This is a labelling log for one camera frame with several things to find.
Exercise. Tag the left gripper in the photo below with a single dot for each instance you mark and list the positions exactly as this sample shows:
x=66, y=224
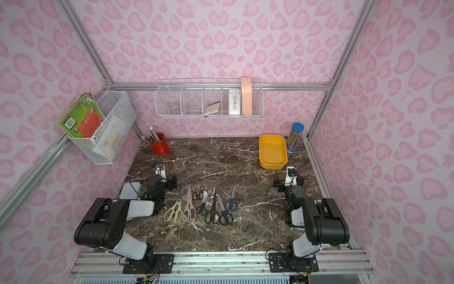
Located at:
x=171, y=182

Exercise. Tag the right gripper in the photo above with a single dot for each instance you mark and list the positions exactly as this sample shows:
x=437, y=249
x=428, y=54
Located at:
x=281, y=183

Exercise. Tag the yellow storage box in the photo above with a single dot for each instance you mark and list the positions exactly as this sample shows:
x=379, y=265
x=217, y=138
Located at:
x=272, y=152

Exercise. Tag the small black scissors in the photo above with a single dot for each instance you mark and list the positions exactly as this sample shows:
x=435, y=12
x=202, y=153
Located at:
x=197, y=194

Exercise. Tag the pink kitchen scissors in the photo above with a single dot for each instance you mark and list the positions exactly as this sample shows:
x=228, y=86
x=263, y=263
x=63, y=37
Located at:
x=189, y=212

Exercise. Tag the medium black scissors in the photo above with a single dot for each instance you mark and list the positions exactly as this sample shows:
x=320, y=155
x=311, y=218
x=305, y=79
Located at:
x=202, y=208

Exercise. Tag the blue handled scissors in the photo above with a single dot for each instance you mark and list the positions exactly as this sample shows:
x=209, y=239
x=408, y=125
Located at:
x=231, y=204

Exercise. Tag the large black handled scissors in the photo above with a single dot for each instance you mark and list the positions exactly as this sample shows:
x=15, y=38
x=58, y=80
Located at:
x=225, y=217

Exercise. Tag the all black scissors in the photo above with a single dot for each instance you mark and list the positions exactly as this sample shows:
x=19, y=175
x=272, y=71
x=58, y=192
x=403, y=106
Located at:
x=213, y=216

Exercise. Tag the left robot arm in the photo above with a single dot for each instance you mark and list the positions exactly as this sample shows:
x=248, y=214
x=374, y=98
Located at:
x=103, y=226

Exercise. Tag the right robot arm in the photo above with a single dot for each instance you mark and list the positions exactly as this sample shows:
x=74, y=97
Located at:
x=323, y=223

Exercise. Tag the cream kitchen scissors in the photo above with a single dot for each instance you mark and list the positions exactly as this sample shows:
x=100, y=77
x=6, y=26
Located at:
x=175, y=213

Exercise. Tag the pink box on shelf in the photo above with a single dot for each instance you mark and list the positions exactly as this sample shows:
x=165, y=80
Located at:
x=247, y=96

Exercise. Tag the grey flat case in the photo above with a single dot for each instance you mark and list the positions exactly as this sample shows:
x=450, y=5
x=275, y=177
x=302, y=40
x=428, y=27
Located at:
x=130, y=191

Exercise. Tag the red pen bucket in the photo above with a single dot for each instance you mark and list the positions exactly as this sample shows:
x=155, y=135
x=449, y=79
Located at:
x=161, y=148

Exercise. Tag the pens in bucket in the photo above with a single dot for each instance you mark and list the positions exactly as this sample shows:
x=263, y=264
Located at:
x=153, y=134

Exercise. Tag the blue lid pencil tube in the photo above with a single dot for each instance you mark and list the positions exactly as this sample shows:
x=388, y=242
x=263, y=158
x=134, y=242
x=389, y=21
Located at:
x=294, y=137

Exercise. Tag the white paper in basket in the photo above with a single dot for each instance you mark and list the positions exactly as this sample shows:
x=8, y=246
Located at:
x=110, y=139

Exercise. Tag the round tape on shelf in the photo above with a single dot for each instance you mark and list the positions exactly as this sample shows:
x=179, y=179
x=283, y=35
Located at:
x=175, y=109

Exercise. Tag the small calculator on shelf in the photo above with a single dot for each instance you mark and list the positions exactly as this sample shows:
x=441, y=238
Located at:
x=212, y=108

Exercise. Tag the green red book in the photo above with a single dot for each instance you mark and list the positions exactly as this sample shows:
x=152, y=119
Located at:
x=83, y=119

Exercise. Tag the white card on shelf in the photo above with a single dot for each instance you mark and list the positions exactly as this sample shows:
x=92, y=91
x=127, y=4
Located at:
x=234, y=102

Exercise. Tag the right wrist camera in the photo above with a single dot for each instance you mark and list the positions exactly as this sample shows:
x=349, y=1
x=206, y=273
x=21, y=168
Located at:
x=291, y=176

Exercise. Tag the white mesh wall basket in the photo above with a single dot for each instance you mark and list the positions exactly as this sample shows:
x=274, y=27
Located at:
x=112, y=103

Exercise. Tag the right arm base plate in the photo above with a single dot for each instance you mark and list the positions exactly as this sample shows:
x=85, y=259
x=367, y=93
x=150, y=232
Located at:
x=281, y=262

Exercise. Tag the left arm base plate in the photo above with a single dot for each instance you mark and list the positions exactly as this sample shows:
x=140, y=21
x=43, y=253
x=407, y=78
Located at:
x=159, y=263

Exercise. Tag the white wire wall shelf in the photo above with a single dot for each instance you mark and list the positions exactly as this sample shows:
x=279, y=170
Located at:
x=195, y=95

